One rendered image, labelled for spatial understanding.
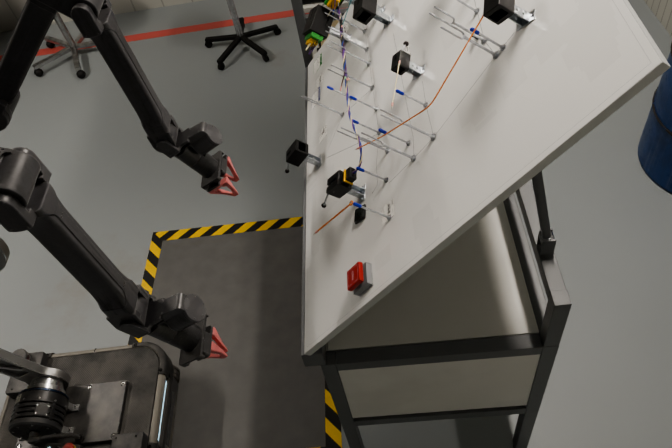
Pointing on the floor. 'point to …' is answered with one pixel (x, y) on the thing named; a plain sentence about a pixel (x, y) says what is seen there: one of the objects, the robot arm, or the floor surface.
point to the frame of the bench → (373, 357)
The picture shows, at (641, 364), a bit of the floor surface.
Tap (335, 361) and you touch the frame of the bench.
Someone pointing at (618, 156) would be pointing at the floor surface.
